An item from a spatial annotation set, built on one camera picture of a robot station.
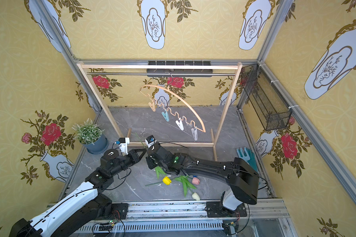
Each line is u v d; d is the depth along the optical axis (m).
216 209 0.74
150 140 0.66
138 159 0.72
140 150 0.75
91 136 0.86
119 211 0.73
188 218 0.72
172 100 1.21
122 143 0.72
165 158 0.57
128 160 0.69
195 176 0.84
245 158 0.91
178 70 0.92
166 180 0.73
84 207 0.53
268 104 0.86
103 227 0.72
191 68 0.93
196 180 0.81
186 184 0.80
